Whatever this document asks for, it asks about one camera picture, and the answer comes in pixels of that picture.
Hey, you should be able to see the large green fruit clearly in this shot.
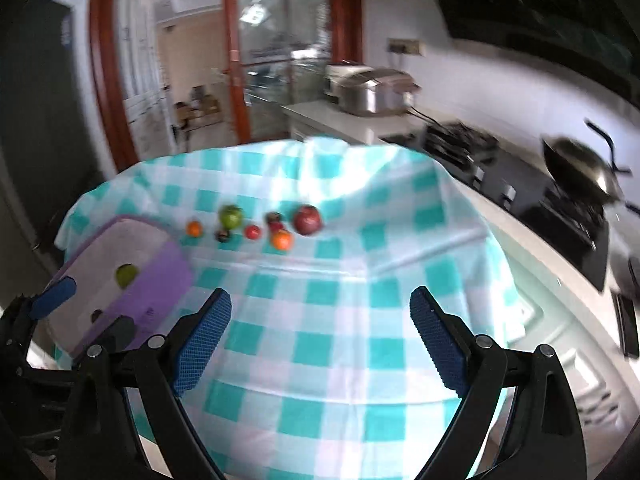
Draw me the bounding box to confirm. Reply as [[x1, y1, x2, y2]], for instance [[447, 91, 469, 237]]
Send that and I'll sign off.
[[115, 263, 139, 289]]

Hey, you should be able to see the white kitchen appliance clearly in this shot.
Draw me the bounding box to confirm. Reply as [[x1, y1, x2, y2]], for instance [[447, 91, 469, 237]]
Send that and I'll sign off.
[[324, 61, 371, 100]]

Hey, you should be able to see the purple storage box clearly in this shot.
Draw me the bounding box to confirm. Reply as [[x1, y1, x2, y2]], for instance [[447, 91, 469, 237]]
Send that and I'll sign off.
[[44, 216, 193, 358]]

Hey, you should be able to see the orange persimmon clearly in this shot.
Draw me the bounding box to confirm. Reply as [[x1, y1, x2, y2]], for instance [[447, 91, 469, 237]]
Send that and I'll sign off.
[[270, 229, 294, 252]]

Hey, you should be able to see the black range hood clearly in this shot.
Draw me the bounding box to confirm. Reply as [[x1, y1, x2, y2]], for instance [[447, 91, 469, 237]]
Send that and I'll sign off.
[[437, 0, 639, 105]]

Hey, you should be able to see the black gas stove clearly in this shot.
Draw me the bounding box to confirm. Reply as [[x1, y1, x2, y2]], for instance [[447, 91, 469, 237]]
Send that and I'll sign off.
[[381, 122, 608, 292]]

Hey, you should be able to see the small orange mandarin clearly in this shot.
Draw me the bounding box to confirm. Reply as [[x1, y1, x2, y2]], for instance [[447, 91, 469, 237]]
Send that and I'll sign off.
[[186, 220, 203, 238]]

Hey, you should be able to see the small green tomato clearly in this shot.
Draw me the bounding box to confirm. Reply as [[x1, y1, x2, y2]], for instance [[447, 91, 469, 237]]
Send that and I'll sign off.
[[218, 205, 244, 231]]

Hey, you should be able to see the wall power socket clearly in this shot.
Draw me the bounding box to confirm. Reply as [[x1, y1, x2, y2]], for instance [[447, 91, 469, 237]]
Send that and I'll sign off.
[[387, 38, 424, 56]]

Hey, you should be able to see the red wooden door frame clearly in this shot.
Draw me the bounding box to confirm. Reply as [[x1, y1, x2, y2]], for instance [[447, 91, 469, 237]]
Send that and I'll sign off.
[[89, 0, 362, 170]]

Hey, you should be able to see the steel rice cooker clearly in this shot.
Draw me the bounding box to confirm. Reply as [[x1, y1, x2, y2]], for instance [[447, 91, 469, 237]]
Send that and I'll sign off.
[[337, 68, 422, 117]]

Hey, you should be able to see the teal checkered tablecloth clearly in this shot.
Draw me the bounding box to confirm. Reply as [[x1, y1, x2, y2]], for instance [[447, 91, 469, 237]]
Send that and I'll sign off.
[[55, 138, 524, 479]]

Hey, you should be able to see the dark grey refrigerator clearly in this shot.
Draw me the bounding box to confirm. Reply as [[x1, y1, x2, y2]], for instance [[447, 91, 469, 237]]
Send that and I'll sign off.
[[1, 0, 104, 261]]

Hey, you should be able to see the dark red apple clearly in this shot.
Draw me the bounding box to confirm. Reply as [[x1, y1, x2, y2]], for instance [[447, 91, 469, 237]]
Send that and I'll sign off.
[[293, 205, 322, 236]]

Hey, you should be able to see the red tomato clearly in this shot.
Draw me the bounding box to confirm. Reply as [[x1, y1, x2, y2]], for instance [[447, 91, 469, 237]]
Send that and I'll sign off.
[[244, 224, 262, 240]]

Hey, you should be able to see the black wok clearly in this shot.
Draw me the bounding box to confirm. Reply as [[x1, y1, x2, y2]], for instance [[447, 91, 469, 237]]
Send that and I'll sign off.
[[541, 118, 632, 207]]

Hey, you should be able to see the dark mangosteen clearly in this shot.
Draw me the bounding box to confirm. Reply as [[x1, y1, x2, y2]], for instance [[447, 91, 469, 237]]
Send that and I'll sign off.
[[91, 309, 103, 323], [265, 211, 282, 226], [215, 229, 231, 243]]

